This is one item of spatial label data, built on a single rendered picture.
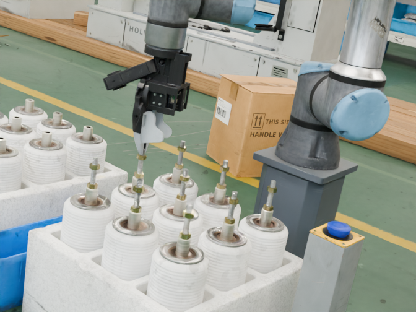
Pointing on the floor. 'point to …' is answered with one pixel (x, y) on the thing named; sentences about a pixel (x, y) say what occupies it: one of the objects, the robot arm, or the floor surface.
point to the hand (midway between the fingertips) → (139, 146)
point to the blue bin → (16, 261)
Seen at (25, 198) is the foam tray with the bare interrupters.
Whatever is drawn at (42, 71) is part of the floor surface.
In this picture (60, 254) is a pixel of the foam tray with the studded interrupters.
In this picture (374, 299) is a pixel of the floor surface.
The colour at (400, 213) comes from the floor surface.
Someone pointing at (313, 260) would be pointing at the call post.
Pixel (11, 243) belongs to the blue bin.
